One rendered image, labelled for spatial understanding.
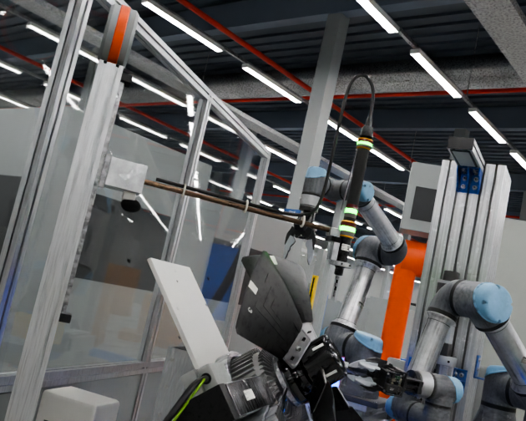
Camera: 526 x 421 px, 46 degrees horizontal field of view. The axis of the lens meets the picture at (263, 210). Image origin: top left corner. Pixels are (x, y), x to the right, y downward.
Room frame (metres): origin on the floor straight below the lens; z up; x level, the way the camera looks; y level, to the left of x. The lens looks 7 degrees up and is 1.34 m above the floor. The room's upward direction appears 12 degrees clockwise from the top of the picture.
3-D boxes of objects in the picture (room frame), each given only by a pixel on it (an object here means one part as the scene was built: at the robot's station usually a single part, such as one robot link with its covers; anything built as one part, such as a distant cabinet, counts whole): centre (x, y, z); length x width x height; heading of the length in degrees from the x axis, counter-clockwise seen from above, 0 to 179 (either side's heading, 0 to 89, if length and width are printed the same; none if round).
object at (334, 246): (1.71, -0.23, 1.50); 0.09 x 0.07 x 0.10; 107
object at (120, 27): (1.50, 0.45, 1.88); 0.17 x 0.15 x 0.16; 162
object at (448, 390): (1.86, -0.63, 1.17); 0.11 x 0.08 x 0.09; 109
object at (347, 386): (2.43, -0.51, 1.09); 0.15 x 0.15 x 0.10
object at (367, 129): (1.71, -0.24, 1.66); 0.04 x 0.04 x 0.46
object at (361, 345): (2.44, -0.50, 1.20); 0.13 x 0.12 x 0.14; 44
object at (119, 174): (1.53, 0.36, 1.54); 0.10 x 0.07 x 0.08; 107
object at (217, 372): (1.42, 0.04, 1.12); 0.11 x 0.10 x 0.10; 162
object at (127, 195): (1.54, 0.32, 1.48); 0.05 x 0.04 x 0.05; 107
